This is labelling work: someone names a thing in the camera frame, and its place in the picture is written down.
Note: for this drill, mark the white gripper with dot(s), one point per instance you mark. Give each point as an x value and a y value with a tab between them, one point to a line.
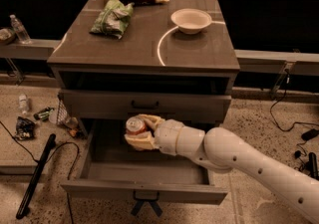
166	135

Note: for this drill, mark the red coke can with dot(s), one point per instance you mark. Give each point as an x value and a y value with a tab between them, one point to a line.
135	125

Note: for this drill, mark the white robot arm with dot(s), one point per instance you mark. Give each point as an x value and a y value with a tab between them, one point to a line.
221	150

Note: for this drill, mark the open grey lower drawer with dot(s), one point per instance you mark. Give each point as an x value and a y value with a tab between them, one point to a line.
111	169

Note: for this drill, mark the closed grey middle drawer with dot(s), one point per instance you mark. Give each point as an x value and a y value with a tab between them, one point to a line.
121	105

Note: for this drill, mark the grey drawer cabinet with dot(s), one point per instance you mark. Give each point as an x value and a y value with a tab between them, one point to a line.
153	56

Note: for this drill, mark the green can on floor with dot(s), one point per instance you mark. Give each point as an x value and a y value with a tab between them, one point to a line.
43	114

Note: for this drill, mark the white mesh cup on floor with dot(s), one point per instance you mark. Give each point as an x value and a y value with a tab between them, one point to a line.
60	116

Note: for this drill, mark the black bar on floor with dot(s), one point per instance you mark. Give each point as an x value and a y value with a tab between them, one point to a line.
23	209

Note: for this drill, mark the white paper bowl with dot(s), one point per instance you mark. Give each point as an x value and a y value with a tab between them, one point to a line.
191	21

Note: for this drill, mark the green chip bag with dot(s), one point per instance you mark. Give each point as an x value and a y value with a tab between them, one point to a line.
114	19

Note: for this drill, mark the dark blue snack bag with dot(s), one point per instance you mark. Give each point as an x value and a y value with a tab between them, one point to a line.
25	128

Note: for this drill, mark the small plastic bottle on floor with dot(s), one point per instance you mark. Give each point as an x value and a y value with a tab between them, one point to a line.
24	106

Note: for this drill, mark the clear water bottle on ledge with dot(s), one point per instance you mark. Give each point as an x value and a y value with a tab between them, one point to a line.
20	30

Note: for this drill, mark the black bar right floor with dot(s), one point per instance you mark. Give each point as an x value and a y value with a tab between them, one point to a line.
313	165

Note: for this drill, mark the small bowl on ledge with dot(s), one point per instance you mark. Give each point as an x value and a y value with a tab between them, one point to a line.
6	36

